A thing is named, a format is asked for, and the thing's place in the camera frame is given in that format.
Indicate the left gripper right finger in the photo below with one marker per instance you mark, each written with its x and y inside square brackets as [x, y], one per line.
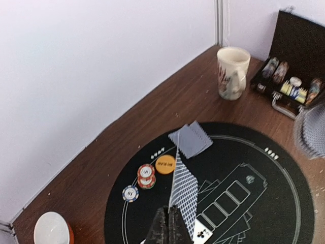
[178, 232]

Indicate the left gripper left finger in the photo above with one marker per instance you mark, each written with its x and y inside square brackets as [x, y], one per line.
[159, 231]

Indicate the face-up three of clubs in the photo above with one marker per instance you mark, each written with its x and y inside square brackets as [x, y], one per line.
[201, 233]

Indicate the face-up two of clubs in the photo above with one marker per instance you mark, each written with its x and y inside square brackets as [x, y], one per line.
[184, 194]

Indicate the white blue poker chip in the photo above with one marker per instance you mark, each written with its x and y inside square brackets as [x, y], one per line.
[130, 193]

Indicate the red poker chip stack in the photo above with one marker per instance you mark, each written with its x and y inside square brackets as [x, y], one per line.
[146, 176]

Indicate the orange big blind button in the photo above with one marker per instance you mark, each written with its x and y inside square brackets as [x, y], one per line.
[165, 164]

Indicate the blue patterned playing card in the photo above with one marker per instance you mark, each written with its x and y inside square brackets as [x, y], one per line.
[193, 140]

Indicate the grey card deck box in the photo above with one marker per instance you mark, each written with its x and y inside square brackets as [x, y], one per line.
[309, 132]

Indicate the cream ceramic mug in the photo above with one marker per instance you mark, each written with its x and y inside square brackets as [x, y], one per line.
[232, 68]

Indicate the round black poker mat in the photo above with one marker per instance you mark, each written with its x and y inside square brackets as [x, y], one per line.
[250, 190]

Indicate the orange white bowl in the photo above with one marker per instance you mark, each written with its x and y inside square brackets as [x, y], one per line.
[51, 227]

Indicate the black poker chip case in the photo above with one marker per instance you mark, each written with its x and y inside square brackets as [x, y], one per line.
[293, 74]

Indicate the left aluminium frame post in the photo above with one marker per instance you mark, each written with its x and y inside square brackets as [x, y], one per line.
[7, 227]

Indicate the aluminium frame post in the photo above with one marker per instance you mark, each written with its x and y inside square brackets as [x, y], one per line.
[7, 227]
[222, 22]

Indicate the right aluminium frame post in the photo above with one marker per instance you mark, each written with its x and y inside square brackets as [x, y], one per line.
[222, 22]

